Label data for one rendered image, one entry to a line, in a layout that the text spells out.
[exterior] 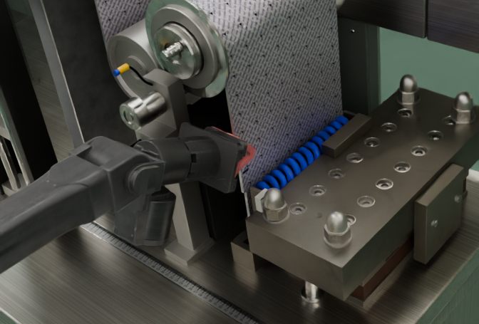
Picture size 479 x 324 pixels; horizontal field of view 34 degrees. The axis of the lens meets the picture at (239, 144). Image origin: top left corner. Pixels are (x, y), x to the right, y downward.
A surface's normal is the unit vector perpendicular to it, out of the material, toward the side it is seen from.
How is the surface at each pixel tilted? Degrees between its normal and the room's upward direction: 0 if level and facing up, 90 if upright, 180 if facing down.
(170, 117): 90
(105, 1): 92
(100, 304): 0
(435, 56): 0
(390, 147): 0
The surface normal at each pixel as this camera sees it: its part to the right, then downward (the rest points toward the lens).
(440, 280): -0.12, -0.80
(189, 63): -0.66, 0.51
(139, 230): 0.77, 0.31
